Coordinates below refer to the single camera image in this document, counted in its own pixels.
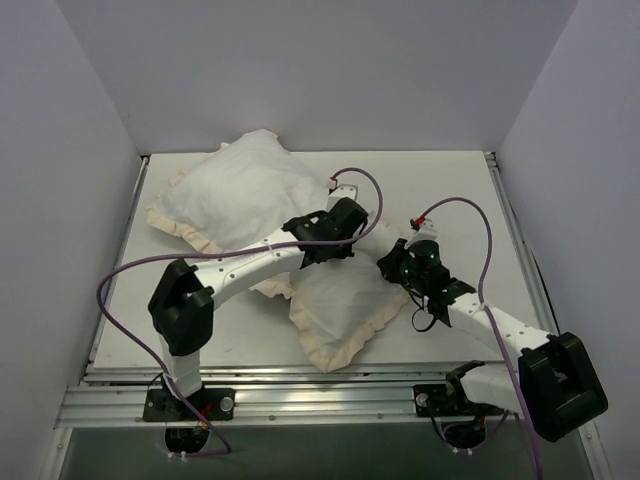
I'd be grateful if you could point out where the dark green ruffled pillowcase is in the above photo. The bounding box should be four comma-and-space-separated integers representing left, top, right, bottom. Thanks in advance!
147, 130, 407, 372

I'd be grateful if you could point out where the white pillow insert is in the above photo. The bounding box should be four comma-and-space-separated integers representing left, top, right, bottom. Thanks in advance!
354, 219, 402, 262

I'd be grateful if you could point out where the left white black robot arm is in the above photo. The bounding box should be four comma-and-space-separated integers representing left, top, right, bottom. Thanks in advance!
148, 197, 368, 419

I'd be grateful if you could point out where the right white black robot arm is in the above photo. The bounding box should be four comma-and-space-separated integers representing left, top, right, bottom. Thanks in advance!
377, 239, 609, 442

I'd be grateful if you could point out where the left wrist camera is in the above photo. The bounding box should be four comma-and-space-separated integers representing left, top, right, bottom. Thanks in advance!
326, 184, 358, 211

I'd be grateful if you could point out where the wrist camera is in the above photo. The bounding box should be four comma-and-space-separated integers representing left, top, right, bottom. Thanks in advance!
406, 216, 438, 247
326, 184, 358, 211

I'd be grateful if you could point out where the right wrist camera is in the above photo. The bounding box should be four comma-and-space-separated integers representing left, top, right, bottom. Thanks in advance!
406, 216, 438, 247

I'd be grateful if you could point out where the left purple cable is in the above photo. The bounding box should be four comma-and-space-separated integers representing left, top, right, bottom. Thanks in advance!
95, 167, 385, 457

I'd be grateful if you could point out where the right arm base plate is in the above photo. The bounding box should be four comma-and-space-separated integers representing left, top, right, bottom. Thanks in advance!
412, 383, 456, 418

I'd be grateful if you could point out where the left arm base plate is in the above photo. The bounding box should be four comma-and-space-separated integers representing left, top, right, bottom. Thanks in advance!
142, 387, 236, 422

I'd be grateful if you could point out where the aluminium front rail frame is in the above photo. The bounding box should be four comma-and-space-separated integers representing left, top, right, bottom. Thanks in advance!
54, 362, 601, 429

